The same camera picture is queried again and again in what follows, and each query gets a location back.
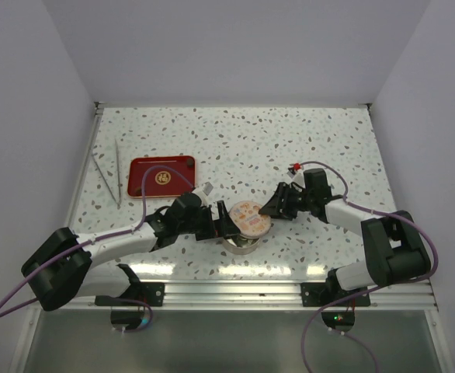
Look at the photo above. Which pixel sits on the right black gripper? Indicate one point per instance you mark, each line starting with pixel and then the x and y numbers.
pixel 276 207

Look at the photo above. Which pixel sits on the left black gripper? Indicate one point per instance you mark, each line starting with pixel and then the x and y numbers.
pixel 223 226

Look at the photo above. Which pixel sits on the round silver tin lid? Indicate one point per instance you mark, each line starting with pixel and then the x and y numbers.
pixel 247 217

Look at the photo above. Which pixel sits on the round silver tin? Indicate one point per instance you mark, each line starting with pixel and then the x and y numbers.
pixel 240 245

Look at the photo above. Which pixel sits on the silver metal tweezers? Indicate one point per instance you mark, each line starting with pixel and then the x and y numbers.
pixel 108 166

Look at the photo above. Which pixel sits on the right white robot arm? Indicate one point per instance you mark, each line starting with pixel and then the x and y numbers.
pixel 393 249

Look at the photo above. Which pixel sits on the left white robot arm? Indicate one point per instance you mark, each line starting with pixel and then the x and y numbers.
pixel 69 265

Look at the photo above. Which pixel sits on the red rectangular tray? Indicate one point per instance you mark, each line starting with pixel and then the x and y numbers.
pixel 170 178

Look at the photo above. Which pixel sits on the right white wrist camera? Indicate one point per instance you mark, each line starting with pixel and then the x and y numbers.
pixel 296 174

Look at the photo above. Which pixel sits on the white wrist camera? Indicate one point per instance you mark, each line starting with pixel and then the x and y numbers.
pixel 296 174
pixel 203 192

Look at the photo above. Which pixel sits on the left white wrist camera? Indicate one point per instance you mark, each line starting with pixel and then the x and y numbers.
pixel 203 192

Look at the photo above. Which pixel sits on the aluminium front rail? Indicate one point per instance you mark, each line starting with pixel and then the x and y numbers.
pixel 279 296

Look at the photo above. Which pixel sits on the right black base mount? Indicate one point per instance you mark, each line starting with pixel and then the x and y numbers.
pixel 341 287

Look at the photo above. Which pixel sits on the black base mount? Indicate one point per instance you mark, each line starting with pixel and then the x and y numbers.
pixel 136 292
pixel 341 287

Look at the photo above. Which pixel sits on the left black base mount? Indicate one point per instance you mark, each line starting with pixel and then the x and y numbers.
pixel 136 292

